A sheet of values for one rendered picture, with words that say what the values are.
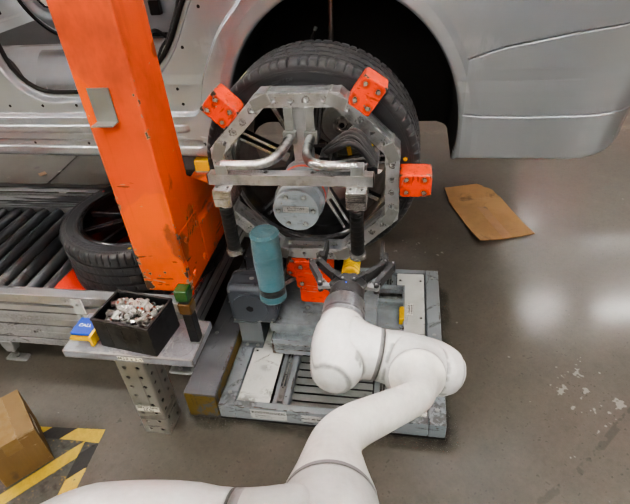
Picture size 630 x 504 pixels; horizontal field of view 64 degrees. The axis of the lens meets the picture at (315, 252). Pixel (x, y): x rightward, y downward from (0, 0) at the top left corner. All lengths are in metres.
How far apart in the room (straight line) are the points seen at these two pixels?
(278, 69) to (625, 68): 1.05
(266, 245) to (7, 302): 1.17
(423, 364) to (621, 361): 1.46
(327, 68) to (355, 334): 0.76
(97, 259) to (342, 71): 1.15
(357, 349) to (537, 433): 1.13
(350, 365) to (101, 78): 0.92
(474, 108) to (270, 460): 1.35
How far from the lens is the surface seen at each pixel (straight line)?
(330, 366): 0.90
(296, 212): 1.35
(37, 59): 3.20
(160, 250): 1.60
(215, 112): 1.45
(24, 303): 2.23
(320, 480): 0.51
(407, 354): 0.92
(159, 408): 1.87
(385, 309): 2.06
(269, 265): 1.50
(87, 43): 1.38
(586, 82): 1.83
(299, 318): 1.93
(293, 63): 1.44
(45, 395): 2.32
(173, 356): 1.58
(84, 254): 2.07
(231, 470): 1.84
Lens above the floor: 1.55
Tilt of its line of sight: 36 degrees down
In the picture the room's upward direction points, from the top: 5 degrees counter-clockwise
